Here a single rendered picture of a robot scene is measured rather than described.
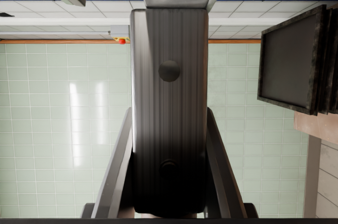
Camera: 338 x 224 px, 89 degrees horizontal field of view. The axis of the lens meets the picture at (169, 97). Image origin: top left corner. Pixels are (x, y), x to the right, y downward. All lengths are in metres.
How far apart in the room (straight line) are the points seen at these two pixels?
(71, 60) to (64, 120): 0.46
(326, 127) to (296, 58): 0.36
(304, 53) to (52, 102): 1.53
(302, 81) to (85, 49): 1.31
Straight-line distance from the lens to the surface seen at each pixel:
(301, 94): 0.65
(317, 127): 0.95
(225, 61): 1.39
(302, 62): 0.65
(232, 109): 1.42
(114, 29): 1.04
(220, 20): 0.97
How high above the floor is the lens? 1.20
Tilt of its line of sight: level
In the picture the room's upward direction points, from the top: 90 degrees counter-clockwise
